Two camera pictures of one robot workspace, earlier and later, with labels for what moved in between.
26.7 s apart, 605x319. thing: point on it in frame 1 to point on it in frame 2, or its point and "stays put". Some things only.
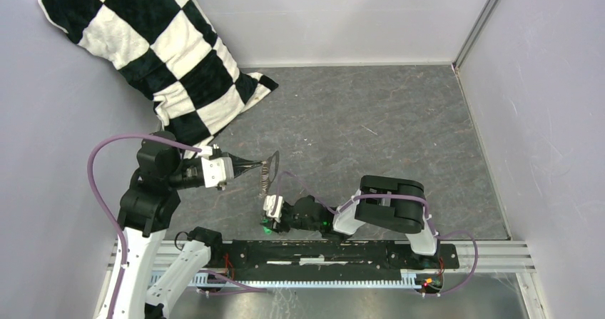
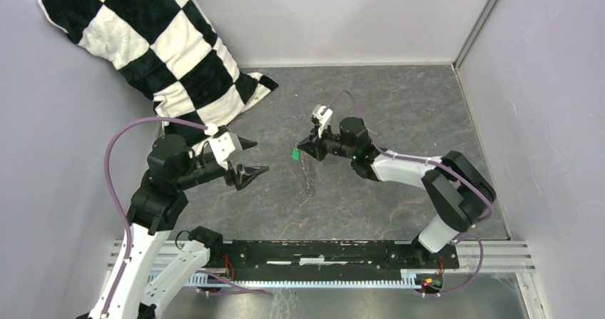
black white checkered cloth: x=154 y=33 stays put
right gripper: x=280 y=227 to x=310 y=147
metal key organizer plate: x=265 y=177 to x=309 y=183
